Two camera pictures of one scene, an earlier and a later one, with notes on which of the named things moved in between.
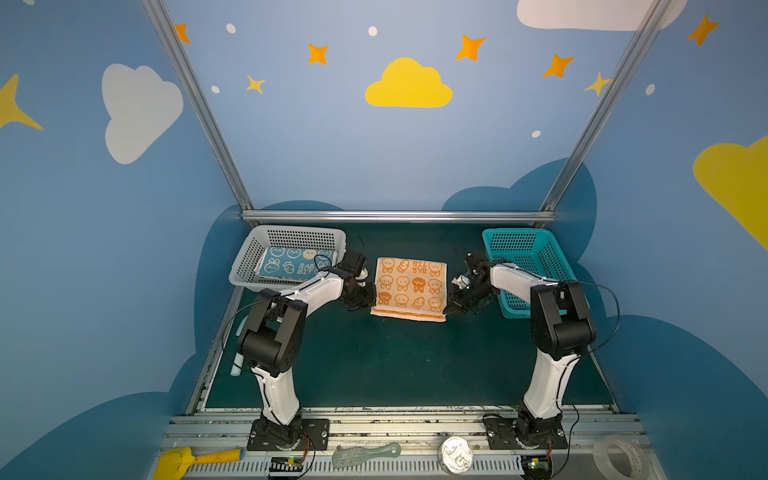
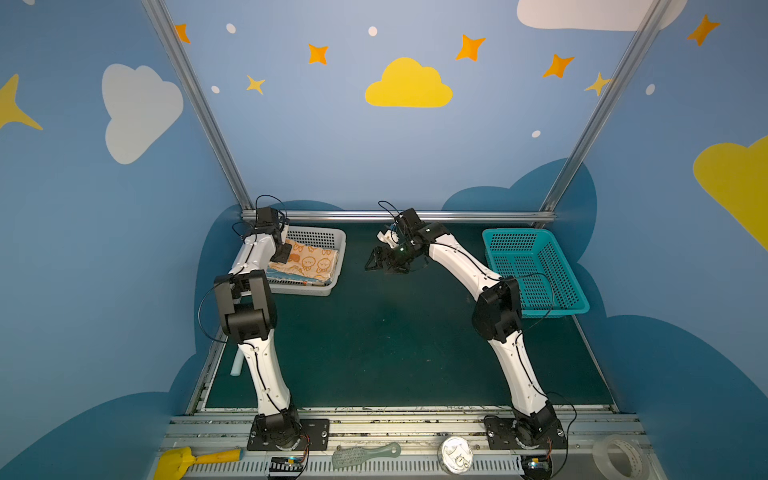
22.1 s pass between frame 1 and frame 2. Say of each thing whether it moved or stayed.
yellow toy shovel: stayed
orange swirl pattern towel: moved
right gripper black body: moved
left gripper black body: moved
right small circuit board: stayed
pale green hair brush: stayed
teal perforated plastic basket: stayed
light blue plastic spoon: stayed
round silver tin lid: stayed
